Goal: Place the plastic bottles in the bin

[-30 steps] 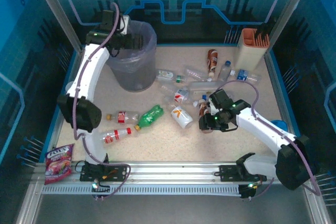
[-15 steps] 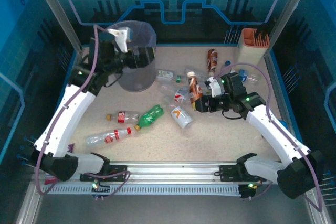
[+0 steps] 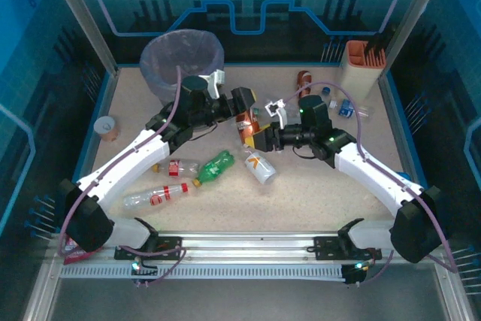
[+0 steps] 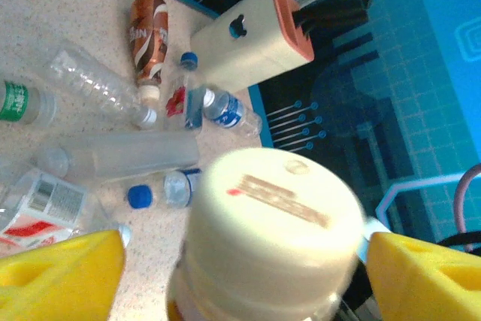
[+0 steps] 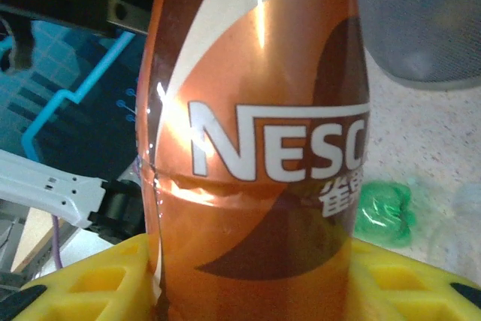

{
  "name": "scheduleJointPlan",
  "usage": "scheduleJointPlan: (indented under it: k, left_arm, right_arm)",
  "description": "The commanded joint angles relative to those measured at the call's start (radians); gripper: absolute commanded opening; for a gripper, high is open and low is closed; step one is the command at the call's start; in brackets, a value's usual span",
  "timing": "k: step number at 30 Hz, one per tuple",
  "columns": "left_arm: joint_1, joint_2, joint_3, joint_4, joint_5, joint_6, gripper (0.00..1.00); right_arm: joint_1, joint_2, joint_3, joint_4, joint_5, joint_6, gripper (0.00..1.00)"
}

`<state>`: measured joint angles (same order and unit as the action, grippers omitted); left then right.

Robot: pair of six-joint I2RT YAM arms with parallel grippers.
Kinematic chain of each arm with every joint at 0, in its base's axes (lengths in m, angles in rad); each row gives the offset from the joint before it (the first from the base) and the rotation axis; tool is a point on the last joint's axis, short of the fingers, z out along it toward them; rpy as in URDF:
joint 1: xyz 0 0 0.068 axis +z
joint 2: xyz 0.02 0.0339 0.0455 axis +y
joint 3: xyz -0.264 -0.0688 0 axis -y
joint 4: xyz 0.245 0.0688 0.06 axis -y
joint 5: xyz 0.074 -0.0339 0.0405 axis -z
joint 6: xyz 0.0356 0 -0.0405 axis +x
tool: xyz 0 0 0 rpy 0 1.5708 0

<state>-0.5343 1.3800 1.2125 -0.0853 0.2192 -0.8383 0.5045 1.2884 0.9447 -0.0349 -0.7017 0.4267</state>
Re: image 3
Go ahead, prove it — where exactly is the paper cup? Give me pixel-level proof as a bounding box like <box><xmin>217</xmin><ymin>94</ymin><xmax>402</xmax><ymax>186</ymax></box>
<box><xmin>92</xmin><ymin>116</ymin><xmax>122</xmax><ymax>143</ymax></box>

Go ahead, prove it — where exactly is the clear bottle with red cap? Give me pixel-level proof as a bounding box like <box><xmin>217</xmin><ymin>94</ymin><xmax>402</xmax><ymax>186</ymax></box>
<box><xmin>123</xmin><ymin>182</ymin><xmax>190</xmax><ymax>213</ymax></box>

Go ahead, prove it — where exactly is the white can with orange arrow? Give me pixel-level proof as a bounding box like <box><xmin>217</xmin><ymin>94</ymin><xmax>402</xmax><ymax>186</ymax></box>
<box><xmin>244</xmin><ymin>150</ymin><xmax>278</xmax><ymax>186</ymax></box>

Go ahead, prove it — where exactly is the clear bottle with yellow cap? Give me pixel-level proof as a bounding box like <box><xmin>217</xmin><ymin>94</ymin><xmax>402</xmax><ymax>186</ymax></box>
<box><xmin>151</xmin><ymin>159</ymin><xmax>201</xmax><ymax>179</ymax></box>

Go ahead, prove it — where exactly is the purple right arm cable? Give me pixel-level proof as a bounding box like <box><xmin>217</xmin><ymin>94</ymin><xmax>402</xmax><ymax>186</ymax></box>
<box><xmin>283</xmin><ymin>80</ymin><xmax>460</xmax><ymax>287</ymax></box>

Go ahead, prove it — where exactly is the brown Nescafe coffee bottle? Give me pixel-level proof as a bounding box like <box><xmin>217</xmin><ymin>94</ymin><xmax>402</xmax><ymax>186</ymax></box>
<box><xmin>295</xmin><ymin>70</ymin><xmax>314</xmax><ymax>101</ymax></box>

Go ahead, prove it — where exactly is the orange packet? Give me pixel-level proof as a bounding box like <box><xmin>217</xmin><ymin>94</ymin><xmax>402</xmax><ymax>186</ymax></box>
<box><xmin>235</xmin><ymin>108</ymin><xmax>265</xmax><ymax>146</ymax></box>

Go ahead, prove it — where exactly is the red snack packet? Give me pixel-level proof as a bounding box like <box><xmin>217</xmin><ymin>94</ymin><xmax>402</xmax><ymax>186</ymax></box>
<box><xmin>62</xmin><ymin>233</ymin><xmax>103</xmax><ymax>266</ymax></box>

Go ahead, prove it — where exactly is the clear bottle with blue cap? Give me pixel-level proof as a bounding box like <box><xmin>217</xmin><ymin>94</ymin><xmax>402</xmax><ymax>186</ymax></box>
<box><xmin>319</xmin><ymin>86</ymin><xmax>335</xmax><ymax>110</ymax></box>

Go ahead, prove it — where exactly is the aluminium frame post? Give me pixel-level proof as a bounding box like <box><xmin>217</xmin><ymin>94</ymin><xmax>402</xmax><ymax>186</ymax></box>
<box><xmin>41</xmin><ymin>0</ymin><xmax>120</xmax><ymax>76</ymax></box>
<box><xmin>377</xmin><ymin>0</ymin><xmax>452</xmax><ymax>80</ymax></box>

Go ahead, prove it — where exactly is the beige holder with orange top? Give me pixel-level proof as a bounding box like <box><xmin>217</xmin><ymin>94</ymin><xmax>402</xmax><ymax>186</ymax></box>
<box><xmin>339</xmin><ymin>39</ymin><xmax>387</xmax><ymax>102</ymax></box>

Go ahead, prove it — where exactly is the white slotted cable duct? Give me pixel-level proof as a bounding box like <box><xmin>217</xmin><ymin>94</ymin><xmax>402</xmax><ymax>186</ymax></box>
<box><xmin>59</xmin><ymin>262</ymin><xmax>349</xmax><ymax>281</ymax></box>

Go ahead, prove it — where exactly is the clear bottle with blue label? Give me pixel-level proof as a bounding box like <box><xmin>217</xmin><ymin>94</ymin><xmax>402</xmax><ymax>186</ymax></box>
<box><xmin>328</xmin><ymin>98</ymin><xmax>377</xmax><ymax>122</ymax></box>

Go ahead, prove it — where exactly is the green plastic bottle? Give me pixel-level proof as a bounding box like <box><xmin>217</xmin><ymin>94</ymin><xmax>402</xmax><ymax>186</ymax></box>
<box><xmin>192</xmin><ymin>149</ymin><xmax>236</xmax><ymax>189</ymax></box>

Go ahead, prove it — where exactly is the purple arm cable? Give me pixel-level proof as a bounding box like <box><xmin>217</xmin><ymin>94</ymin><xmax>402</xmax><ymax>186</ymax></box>
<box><xmin>283</xmin><ymin>80</ymin><xmax>460</xmax><ymax>287</ymax></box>
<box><xmin>56</xmin><ymin>65</ymin><xmax>188</xmax><ymax>287</ymax></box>

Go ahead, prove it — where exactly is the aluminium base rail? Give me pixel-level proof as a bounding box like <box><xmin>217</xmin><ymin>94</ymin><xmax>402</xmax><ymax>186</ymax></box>
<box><xmin>112</xmin><ymin>229</ymin><xmax>384</xmax><ymax>264</ymax></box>

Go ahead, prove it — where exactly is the bin with clear plastic liner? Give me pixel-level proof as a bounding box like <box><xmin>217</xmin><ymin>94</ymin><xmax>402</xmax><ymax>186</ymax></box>
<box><xmin>139</xmin><ymin>29</ymin><xmax>225</xmax><ymax>107</ymax></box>

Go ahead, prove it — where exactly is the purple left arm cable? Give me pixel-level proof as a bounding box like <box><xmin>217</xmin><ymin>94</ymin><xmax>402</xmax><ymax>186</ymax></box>
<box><xmin>56</xmin><ymin>65</ymin><xmax>188</xmax><ymax>287</ymax></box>

